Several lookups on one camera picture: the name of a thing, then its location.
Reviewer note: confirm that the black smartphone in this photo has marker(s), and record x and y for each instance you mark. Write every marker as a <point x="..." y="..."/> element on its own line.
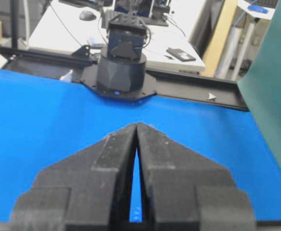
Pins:
<point x="180" y="55"/>

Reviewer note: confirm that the black aluminium frame rail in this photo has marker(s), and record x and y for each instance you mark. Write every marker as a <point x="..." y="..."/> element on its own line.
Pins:
<point x="199" y="89"/>

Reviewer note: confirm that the black computer mouse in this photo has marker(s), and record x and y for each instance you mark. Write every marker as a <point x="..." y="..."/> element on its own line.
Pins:
<point x="87" y="16"/>

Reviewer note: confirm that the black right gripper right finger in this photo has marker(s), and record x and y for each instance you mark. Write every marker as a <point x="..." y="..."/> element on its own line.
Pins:
<point x="185" y="191"/>

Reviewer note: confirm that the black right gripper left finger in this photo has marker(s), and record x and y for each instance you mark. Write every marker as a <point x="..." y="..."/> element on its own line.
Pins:
<point x="87" y="191"/>

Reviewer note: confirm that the green backdrop curtain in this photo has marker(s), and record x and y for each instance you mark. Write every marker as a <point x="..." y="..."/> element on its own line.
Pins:
<point x="261" y="86"/>

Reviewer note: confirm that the white desk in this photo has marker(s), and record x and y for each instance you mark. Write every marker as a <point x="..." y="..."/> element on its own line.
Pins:
<point x="124" y="37"/>

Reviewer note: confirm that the blue table mat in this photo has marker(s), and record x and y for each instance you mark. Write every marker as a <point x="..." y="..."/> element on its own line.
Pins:
<point x="43" y="120"/>

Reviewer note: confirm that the black monitor stand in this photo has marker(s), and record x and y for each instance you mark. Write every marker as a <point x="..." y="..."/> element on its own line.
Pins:
<point x="158" y="13"/>

